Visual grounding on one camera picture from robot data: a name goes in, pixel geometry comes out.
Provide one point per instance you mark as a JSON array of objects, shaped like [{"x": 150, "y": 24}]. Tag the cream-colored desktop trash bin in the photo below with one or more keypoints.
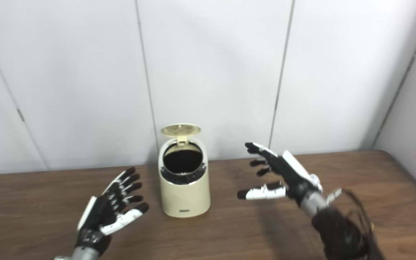
[{"x": 184, "y": 196}]

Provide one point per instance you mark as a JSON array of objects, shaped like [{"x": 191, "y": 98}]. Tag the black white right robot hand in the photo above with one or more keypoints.
[{"x": 291, "y": 177}]

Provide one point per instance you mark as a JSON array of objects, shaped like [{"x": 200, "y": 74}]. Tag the round cream bin lid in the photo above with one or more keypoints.
[{"x": 181, "y": 130}]

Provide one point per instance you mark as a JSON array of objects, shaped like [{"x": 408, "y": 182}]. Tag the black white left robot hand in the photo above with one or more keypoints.
[{"x": 103, "y": 213}]

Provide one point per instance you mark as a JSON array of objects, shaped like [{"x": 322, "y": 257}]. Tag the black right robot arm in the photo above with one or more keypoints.
[{"x": 341, "y": 231}]

